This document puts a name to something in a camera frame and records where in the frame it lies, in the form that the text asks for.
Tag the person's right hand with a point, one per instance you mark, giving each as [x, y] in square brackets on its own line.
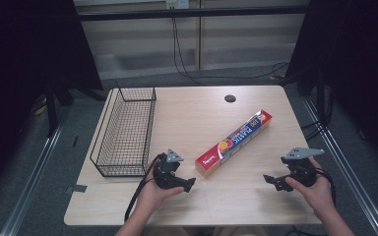
[320, 193]

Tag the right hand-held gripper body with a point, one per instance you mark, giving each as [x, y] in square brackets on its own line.
[303, 168]

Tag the white wall power outlet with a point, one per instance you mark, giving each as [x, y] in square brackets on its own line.
[177, 3]

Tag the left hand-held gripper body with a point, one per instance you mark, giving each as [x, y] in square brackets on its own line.
[166, 170]

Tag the grey tape strip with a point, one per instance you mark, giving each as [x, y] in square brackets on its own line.
[78, 188]

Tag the black horizontal metal bar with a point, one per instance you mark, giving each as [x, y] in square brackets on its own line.
[190, 13]

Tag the metal floor rail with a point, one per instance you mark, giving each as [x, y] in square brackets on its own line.
[29, 183]
[347, 170]

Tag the black curtain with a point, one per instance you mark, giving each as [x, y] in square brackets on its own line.
[357, 65]
[26, 49]

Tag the person's left hand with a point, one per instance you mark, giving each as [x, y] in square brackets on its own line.
[152, 196]

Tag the red blue plastic wrap box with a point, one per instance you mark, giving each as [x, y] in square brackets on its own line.
[233, 143]

